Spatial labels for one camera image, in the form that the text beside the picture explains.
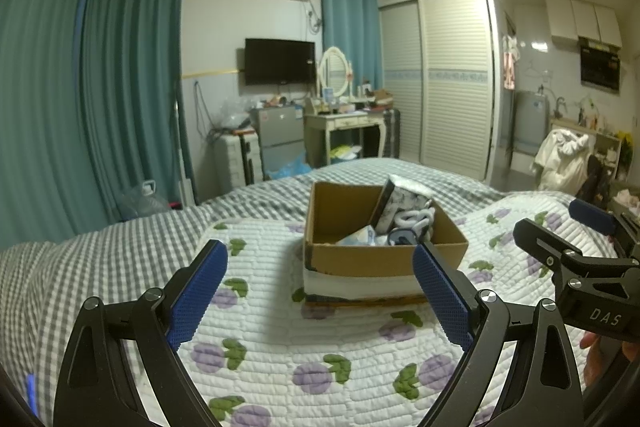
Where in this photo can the white garment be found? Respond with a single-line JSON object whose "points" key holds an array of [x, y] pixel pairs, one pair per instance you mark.
{"points": [[560, 159]]}

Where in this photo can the white socks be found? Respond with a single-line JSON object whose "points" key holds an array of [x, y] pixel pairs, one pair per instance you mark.
{"points": [[412, 222]]}

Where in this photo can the white dressing table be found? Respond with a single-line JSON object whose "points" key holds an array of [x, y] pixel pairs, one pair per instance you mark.
{"points": [[342, 122]]}

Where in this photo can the silver washing machine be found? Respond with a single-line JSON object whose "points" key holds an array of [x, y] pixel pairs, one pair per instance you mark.
{"points": [[531, 122]]}

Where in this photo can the dark tissue pack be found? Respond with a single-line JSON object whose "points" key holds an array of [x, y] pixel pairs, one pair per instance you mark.
{"points": [[400, 202]]}

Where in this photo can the brown cardboard box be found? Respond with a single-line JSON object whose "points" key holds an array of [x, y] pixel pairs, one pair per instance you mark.
{"points": [[380, 264]]}

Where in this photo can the dark blue cloth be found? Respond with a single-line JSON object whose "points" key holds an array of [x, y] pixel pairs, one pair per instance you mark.
{"points": [[401, 238]]}

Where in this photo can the small silver fridge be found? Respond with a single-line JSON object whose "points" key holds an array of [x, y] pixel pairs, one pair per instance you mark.
{"points": [[277, 132]]}

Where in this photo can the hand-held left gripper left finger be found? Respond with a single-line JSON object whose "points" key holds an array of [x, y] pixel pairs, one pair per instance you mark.
{"points": [[200, 297]]}

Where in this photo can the black wall television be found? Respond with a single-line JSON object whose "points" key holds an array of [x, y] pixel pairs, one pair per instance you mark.
{"points": [[280, 61]]}

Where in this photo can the dark ribbed suitcase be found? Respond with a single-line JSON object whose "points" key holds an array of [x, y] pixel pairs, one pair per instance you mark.
{"points": [[392, 132]]}

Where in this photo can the blue white cloth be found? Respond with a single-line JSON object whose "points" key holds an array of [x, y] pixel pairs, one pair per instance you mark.
{"points": [[360, 236]]}

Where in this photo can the cluttered wooden shelf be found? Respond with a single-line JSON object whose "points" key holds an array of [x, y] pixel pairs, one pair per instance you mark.
{"points": [[612, 147]]}

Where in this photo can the person's right hand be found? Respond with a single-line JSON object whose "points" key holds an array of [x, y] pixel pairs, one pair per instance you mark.
{"points": [[595, 362]]}

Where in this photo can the white louvred wardrobe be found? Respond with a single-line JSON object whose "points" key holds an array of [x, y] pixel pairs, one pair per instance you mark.
{"points": [[450, 82]]}

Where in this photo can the blue plastic bag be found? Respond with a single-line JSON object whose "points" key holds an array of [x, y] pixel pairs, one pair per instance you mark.
{"points": [[290, 168]]}

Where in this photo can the clear plastic bag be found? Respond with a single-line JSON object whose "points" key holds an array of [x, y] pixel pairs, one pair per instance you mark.
{"points": [[234, 113]]}

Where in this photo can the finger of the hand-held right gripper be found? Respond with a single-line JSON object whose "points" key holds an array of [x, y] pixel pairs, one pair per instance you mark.
{"points": [[542, 244], [592, 217]]}

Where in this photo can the white oval mirror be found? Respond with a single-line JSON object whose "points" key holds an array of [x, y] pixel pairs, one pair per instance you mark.
{"points": [[334, 72]]}

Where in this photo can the teal curtain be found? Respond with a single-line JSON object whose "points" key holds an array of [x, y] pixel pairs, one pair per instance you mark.
{"points": [[35, 82], [132, 82]]}

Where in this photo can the white wall cabinets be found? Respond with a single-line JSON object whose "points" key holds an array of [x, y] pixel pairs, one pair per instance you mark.
{"points": [[582, 19]]}

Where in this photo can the black range hood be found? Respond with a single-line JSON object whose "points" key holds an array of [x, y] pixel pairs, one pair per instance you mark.
{"points": [[600, 66]]}

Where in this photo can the light blue curtain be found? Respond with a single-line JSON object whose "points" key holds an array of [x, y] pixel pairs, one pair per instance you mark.
{"points": [[350, 22]]}

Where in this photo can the yellow bag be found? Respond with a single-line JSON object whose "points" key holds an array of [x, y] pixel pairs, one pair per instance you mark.
{"points": [[345, 154]]}

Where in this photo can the hanging pink clothing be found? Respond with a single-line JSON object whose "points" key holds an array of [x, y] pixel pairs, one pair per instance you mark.
{"points": [[510, 62]]}

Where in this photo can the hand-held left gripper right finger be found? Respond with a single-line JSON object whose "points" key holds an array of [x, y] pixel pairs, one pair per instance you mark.
{"points": [[445, 302]]}

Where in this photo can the dark floral garment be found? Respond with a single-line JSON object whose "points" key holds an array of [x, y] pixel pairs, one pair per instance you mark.
{"points": [[595, 182]]}

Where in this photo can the white floral quilt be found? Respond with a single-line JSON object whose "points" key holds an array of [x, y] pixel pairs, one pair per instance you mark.
{"points": [[300, 357]]}

